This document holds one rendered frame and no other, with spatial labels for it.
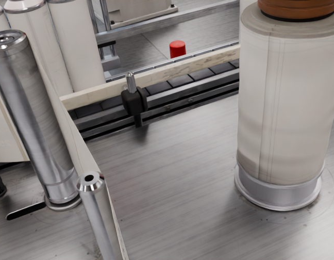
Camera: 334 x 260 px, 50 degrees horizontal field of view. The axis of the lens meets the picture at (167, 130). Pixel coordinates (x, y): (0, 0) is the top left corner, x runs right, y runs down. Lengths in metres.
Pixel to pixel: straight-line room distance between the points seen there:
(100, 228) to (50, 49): 0.37
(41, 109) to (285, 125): 0.21
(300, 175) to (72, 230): 0.23
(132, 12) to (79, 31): 0.48
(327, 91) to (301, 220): 0.14
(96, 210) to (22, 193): 0.30
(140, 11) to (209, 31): 0.20
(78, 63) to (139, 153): 0.16
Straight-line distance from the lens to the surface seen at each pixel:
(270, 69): 0.28
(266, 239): 0.36
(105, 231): 0.17
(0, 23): 0.50
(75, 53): 0.52
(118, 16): 0.96
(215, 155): 0.43
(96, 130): 0.54
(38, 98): 0.33
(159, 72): 0.54
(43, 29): 0.50
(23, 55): 0.31
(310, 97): 0.29
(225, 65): 0.62
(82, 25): 0.50
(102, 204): 0.16
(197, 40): 0.84
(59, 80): 0.52
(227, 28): 0.89
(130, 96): 0.48
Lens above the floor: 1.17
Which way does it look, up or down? 38 degrees down
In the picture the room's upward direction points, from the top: 7 degrees counter-clockwise
